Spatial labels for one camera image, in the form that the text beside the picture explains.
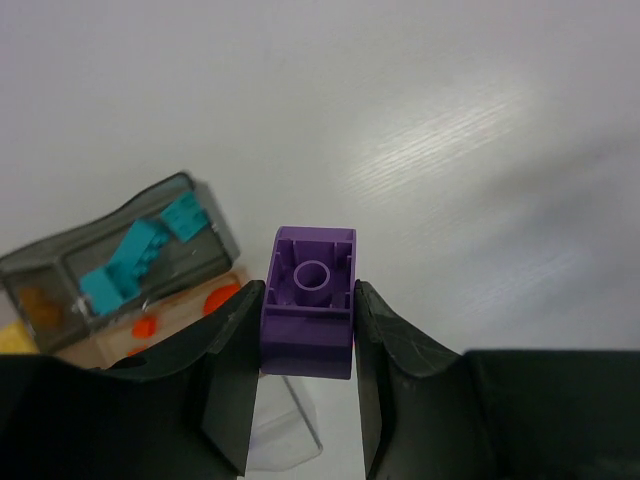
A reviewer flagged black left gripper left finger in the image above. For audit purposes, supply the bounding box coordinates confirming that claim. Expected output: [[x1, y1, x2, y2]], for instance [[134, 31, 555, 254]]
[[1, 281, 265, 479]]

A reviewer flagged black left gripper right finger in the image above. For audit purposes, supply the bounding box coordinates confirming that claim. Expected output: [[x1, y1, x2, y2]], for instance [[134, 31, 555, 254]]
[[354, 281, 639, 479]]

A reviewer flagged teal 2x4 lego brick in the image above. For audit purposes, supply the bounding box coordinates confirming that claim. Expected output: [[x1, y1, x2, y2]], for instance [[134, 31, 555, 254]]
[[80, 219, 169, 315]]

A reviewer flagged purple teal lego stack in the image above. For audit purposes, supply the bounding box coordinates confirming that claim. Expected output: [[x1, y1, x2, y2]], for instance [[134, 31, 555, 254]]
[[260, 226, 356, 380]]

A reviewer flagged yellow long lego plate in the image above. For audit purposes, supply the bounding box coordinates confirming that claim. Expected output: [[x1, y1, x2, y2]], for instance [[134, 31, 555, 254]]
[[0, 321, 39, 354]]

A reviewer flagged teal small lego brick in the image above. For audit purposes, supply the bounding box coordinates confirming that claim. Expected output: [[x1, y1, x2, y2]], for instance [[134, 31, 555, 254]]
[[160, 191, 209, 243]]

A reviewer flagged small orange lego brick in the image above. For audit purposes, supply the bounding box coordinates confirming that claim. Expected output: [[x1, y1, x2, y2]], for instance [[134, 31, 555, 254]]
[[131, 315, 158, 339]]

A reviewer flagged orange round lego piece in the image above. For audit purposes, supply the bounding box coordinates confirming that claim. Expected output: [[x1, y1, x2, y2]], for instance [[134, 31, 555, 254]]
[[202, 283, 240, 316]]

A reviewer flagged clear transparent container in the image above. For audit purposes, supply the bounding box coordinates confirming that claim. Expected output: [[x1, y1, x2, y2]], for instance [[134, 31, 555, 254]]
[[246, 375, 323, 472]]

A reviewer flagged smoky grey transparent container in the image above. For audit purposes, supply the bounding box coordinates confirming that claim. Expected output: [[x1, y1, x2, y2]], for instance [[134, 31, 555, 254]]
[[1, 172, 240, 354]]

